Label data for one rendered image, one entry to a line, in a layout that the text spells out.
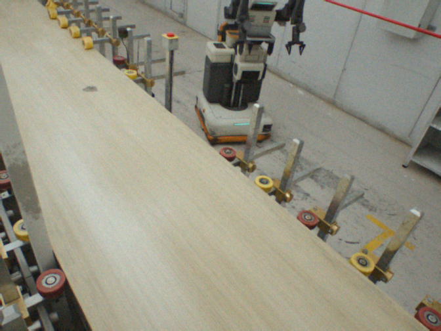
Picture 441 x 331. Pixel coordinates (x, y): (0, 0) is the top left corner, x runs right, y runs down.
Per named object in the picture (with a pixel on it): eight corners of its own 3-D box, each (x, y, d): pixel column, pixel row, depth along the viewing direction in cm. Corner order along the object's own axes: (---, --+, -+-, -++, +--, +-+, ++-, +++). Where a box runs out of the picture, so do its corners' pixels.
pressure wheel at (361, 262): (362, 293, 123) (375, 274, 116) (340, 285, 124) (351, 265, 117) (363, 275, 129) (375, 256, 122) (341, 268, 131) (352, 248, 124)
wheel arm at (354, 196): (356, 194, 164) (359, 187, 161) (362, 198, 162) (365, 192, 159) (295, 232, 140) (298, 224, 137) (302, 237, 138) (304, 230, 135)
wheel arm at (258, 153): (279, 145, 194) (281, 138, 192) (284, 148, 192) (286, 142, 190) (219, 169, 170) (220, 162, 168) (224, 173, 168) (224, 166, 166)
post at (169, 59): (169, 115, 225) (171, 46, 198) (173, 118, 222) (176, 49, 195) (163, 116, 223) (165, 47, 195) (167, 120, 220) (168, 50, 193)
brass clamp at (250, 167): (239, 157, 181) (240, 149, 178) (256, 171, 173) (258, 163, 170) (230, 160, 177) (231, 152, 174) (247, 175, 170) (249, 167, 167)
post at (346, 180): (312, 252, 157) (348, 170, 128) (318, 257, 155) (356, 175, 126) (308, 255, 155) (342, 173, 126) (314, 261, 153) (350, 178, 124)
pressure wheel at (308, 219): (306, 246, 137) (315, 226, 130) (288, 237, 140) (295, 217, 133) (313, 234, 143) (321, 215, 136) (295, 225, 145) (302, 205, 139)
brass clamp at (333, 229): (314, 212, 150) (317, 204, 147) (338, 232, 143) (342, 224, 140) (304, 218, 147) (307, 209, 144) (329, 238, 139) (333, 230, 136)
